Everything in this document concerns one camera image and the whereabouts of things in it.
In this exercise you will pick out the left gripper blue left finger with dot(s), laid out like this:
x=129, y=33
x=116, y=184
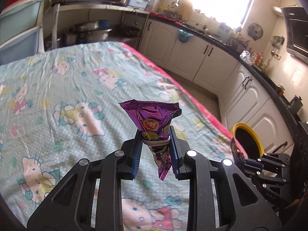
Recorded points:
x=88, y=197

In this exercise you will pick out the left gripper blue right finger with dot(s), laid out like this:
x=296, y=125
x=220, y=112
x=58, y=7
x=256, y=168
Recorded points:
x=221, y=197

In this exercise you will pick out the dark purple small wrapper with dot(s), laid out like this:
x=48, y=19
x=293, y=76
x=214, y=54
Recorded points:
x=238, y=156

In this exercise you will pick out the purple snack packet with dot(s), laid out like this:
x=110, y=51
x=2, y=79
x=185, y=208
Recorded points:
x=153, y=120

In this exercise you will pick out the yellow round trash bin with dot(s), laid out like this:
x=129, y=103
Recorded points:
x=248, y=139

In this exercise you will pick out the white kitchen base cabinets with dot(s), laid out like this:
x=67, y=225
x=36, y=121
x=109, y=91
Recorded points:
x=242, y=96

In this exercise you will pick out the dark grey jug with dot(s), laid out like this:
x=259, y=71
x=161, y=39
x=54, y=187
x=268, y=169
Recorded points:
x=295, y=104

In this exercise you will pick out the hello kitty patterned table cloth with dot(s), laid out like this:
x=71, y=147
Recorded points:
x=56, y=108

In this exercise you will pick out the black range hood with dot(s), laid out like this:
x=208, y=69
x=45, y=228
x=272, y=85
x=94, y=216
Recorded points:
x=297, y=31

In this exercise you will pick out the steel cooking pot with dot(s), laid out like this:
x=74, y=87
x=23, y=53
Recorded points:
x=91, y=32

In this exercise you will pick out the blue hanging basket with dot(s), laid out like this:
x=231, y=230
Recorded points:
x=184, y=36

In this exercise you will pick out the black wok pan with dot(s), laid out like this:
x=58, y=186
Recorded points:
x=126, y=30

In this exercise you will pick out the plastic drawer cabinet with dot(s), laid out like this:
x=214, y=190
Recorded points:
x=22, y=29

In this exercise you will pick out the light blue plastic box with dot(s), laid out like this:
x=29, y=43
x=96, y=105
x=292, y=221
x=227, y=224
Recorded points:
x=140, y=4

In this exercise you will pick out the round wall decoration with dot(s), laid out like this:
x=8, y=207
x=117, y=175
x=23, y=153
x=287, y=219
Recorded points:
x=255, y=31

